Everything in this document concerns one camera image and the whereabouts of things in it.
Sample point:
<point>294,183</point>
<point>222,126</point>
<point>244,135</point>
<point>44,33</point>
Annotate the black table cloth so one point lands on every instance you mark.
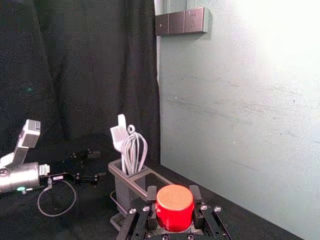
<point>75,225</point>

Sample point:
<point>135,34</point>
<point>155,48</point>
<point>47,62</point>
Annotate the grey utensil holder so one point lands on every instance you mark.
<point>125,190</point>

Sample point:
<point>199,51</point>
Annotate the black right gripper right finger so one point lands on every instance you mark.
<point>195,200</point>

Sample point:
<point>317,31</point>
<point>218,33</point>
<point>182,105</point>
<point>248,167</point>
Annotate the dark grey wall socket panel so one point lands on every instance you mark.
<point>183,21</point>

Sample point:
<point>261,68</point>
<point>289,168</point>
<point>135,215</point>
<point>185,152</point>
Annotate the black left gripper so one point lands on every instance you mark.
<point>62,178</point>

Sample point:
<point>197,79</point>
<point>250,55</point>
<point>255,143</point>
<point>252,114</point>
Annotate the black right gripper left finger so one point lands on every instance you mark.
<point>151,200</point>

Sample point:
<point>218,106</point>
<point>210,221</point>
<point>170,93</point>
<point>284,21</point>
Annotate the pale grey slotted spatula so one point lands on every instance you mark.
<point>119,136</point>

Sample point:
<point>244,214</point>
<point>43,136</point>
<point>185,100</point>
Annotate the black curtain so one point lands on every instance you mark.
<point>87,62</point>

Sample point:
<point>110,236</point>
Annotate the red cup with tan base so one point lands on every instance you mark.
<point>175,210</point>

